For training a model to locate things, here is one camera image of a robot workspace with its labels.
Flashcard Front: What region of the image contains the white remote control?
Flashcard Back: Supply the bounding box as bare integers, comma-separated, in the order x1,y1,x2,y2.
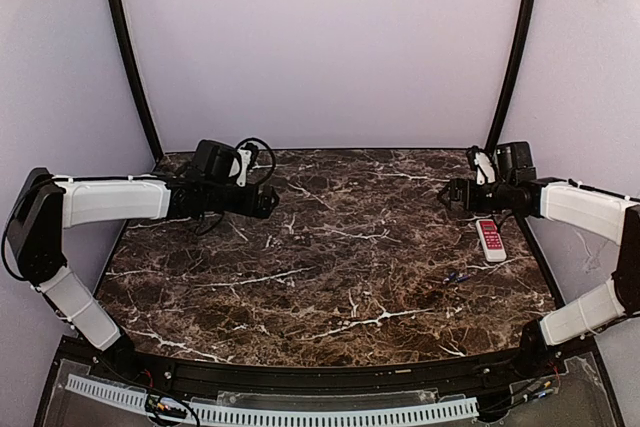
476,219,507,263

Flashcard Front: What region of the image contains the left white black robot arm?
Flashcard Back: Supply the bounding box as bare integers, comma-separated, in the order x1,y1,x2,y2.
1,138,279,371

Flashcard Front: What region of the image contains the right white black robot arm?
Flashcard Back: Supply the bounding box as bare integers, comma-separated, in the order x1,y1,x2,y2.
437,141,639,376

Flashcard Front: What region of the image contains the green circuit board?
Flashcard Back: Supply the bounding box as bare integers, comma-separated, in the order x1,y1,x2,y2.
144,395,188,420

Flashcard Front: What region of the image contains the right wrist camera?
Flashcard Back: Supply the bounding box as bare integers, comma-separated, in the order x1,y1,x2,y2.
466,146,496,186

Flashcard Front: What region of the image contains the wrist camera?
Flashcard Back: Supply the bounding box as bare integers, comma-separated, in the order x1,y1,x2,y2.
466,146,496,186
236,141,260,187

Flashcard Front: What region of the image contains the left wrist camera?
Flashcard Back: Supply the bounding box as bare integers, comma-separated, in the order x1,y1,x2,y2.
236,141,260,187

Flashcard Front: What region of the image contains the black front rail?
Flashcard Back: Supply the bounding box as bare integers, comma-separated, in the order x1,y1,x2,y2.
137,349,523,393

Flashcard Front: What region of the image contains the white slotted cable duct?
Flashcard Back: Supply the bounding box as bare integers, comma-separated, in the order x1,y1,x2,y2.
64,374,479,426

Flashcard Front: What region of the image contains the right black frame post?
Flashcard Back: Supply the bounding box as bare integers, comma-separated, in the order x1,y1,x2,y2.
485,0,535,152

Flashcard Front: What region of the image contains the black frame post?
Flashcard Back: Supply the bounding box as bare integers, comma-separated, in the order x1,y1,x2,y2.
107,0,164,162
485,0,535,152

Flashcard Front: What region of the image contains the left black frame post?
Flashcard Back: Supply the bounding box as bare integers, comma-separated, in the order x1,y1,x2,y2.
107,0,164,162

